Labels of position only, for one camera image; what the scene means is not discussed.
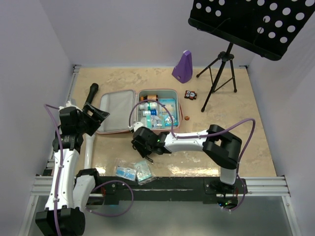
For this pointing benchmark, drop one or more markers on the black handled scissors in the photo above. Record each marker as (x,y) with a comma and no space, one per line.
(149,159)

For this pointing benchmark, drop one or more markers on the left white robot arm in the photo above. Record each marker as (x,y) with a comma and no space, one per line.
(63,214)

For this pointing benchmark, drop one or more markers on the teal blister pack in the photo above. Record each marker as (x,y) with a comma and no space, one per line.
(144,173)

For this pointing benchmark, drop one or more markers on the black microphone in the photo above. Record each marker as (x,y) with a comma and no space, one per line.
(92,92)

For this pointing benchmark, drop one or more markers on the white green bottle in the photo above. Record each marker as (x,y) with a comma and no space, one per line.
(148,106)

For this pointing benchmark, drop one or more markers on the owl pattern block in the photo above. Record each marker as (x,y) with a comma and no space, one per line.
(191,95)

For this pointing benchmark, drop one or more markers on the large blue packet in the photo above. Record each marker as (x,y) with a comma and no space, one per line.
(170,105)

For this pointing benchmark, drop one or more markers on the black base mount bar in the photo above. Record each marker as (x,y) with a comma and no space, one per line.
(164,189)

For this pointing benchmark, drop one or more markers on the brown medicine bottle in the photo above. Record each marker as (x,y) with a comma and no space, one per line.
(149,97)

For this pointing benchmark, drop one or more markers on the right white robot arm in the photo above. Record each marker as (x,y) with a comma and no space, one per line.
(220,145)

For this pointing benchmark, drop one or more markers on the white blue small bottle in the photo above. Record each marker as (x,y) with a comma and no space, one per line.
(149,113)

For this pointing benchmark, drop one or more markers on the teal topped zip bag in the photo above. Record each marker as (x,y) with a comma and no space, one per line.
(154,122)

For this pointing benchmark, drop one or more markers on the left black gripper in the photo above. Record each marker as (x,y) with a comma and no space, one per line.
(96,118)

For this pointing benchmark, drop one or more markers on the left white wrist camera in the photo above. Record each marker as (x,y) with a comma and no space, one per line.
(70,103)

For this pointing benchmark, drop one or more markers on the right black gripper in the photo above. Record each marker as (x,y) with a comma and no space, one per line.
(143,152)

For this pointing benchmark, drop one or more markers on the black music stand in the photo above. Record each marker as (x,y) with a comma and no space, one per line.
(264,27)

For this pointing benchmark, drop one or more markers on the pink medicine kit case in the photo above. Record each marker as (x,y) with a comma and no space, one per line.
(123,107)

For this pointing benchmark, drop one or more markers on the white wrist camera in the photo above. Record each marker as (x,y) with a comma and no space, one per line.
(135,126)
(70,103)

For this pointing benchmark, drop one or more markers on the blue white sachet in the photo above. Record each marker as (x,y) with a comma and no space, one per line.
(125,170)

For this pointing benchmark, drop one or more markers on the white tube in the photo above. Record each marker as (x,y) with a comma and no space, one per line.
(89,151)

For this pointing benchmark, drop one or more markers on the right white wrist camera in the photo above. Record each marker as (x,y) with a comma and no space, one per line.
(135,126)

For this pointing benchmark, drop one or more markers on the purple metronome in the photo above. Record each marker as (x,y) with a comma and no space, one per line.
(183,71)

